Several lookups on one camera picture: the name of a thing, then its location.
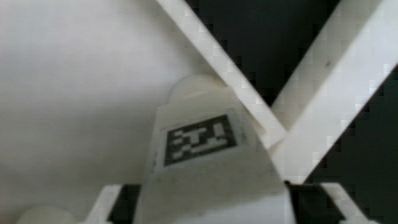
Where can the white leg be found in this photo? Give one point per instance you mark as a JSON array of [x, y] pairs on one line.
[[211, 184]]

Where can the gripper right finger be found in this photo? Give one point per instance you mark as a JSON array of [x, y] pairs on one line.
[[323, 205]]

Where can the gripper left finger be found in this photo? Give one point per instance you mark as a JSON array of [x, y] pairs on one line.
[[115, 205]]

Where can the white square tabletop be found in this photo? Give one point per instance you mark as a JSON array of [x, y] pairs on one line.
[[94, 56]]

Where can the white front fence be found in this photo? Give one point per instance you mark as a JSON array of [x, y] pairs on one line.
[[339, 74]]

